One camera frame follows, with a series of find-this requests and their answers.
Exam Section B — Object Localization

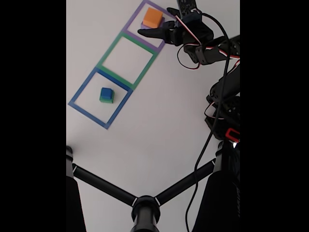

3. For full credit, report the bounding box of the orange cube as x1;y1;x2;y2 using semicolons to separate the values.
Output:
142;7;164;28

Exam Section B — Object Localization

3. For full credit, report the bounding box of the small blue cube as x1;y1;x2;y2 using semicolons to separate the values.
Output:
100;87;114;99

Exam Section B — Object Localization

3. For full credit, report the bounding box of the purple cube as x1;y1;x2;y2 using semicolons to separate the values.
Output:
140;16;166;30

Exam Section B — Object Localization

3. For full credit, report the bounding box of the purple tape square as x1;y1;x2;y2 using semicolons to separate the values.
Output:
122;0;181;53

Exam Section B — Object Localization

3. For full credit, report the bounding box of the green tape square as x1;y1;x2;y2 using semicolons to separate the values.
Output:
96;30;159;90

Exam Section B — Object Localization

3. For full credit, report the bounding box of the green cube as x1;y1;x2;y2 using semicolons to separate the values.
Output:
99;90;115;104

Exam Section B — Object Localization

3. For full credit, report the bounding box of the blue tape square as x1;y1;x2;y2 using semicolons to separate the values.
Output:
68;67;133;130

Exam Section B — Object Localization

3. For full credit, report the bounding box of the red clamp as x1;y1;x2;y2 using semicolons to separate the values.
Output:
225;128;240;143

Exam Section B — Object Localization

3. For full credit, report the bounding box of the black tripod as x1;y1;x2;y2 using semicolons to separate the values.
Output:
66;141;240;232

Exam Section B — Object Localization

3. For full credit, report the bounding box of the red white servo cable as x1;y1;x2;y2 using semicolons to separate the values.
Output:
175;14;240;71
204;100;226;120

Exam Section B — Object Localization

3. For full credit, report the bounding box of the gripper camera board, blue mount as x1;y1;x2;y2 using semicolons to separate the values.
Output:
175;0;203;25

